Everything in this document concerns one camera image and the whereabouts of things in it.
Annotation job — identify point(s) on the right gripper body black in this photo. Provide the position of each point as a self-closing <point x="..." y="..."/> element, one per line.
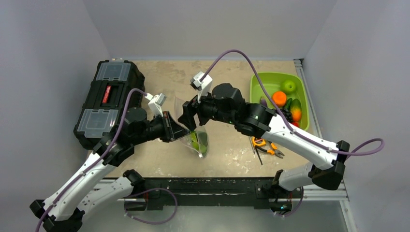
<point x="192" y="110"/>

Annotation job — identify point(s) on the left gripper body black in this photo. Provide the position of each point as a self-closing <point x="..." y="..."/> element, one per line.
<point x="167" y="134"/>

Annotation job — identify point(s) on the clear zip top bag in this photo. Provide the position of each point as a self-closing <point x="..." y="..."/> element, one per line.
<point x="186" y="141"/>

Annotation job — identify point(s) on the green toy bok choy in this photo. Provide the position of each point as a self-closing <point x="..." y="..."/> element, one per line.
<point x="199" y="142"/>

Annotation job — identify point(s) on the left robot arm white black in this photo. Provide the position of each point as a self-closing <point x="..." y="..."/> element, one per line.
<point x="65" y="210"/>

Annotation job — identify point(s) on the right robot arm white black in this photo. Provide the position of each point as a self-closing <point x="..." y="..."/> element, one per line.
<point x="225" y="104"/>

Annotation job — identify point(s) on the purple toy eggplant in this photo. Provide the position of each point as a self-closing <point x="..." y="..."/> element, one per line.
<point x="263" y="101"/>

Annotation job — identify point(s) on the yellow tape measure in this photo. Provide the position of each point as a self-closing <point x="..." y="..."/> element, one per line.
<point x="258" y="142"/>

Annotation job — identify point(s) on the black plastic toolbox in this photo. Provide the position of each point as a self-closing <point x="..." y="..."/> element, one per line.
<point x="106" y="99"/>

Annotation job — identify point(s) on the green plastic basket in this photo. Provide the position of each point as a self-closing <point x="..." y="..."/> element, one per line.
<point x="271" y="81"/>

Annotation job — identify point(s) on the orange toy fruit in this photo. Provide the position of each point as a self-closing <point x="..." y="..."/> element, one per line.
<point x="279" y="98"/>

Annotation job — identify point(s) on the toy cucumber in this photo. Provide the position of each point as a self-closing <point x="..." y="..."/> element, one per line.
<point x="287" y="105"/>

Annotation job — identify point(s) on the dark toy grapes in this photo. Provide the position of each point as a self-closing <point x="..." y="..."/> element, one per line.
<point x="287" y="115"/>

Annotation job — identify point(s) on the green toy apple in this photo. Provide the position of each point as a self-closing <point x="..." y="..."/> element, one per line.
<point x="288" y="87"/>

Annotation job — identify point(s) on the toy mango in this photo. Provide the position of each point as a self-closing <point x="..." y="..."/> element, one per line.
<point x="296" y="110"/>

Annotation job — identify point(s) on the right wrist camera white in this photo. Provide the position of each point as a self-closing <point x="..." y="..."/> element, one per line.
<point x="202" y="83"/>

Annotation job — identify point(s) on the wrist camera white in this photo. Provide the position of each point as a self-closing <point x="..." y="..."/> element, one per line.
<point x="202" y="83"/>
<point x="155" y="103"/>

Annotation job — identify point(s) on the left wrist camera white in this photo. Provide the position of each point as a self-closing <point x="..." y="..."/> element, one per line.
<point x="155" y="103"/>

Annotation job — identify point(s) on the orange handled pliers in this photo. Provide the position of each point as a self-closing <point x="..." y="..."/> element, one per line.
<point x="269" y="148"/>

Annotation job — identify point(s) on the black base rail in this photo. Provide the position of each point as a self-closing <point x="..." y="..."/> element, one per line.
<point x="256" y="192"/>

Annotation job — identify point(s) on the aluminium frame rail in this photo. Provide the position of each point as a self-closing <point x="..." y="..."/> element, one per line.
<point x="311" y="192"/>

